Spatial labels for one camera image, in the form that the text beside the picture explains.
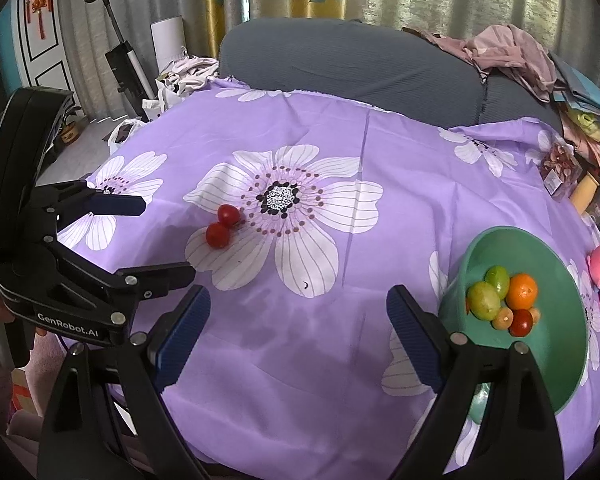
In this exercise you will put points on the white cylinder appliance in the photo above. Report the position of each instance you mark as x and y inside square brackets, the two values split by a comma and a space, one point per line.
[167, 40]

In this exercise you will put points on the black upright vacuum cleaner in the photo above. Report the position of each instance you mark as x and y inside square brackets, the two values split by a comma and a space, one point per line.
[122, 67]

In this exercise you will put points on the small yellow plum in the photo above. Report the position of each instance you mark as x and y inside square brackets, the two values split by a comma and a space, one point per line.
[504, 317]

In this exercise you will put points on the clear snack box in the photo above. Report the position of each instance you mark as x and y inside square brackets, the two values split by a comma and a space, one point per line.
[560, 167]

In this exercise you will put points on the green plastic bowl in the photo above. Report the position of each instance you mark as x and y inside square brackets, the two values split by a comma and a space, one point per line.
[545, 360]

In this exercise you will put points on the orange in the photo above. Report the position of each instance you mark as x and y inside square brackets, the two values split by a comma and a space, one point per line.
[522, 291]

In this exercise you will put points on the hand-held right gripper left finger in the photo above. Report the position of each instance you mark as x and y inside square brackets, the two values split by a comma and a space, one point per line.
[185, 335]

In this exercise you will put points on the white clothes pile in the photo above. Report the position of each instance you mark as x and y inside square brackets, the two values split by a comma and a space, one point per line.
[192, 72]

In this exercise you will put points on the pink clothes pile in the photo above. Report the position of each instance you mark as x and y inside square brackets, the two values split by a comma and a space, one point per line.
[510, 55]

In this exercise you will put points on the purple floral cloth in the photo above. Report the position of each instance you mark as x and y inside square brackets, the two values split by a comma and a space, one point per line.
[330, 335]

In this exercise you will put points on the white plastic bag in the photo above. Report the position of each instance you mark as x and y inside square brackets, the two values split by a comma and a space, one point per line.
[117, 135]
[155, 105]

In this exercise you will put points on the stack of folded cloths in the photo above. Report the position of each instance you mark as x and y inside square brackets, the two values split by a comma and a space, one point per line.
[590, 120]

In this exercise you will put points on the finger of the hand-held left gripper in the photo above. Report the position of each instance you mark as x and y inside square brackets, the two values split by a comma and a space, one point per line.
[160, 277]
[117, 204]

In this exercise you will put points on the red cherry tomato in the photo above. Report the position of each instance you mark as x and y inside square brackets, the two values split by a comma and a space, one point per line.
[228, 215]
[521, 322]
[218, 235]

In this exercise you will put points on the yellow bottle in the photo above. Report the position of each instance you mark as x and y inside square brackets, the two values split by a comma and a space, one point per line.
[586, 192]

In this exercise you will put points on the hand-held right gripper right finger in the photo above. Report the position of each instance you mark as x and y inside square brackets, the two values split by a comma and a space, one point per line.
[415, 340]

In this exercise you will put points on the grey sofa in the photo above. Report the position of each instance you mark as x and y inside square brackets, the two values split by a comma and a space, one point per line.
[330, 60]

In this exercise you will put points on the green jujube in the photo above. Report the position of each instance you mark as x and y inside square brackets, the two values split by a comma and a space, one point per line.
[484, 301]
[497, 280]

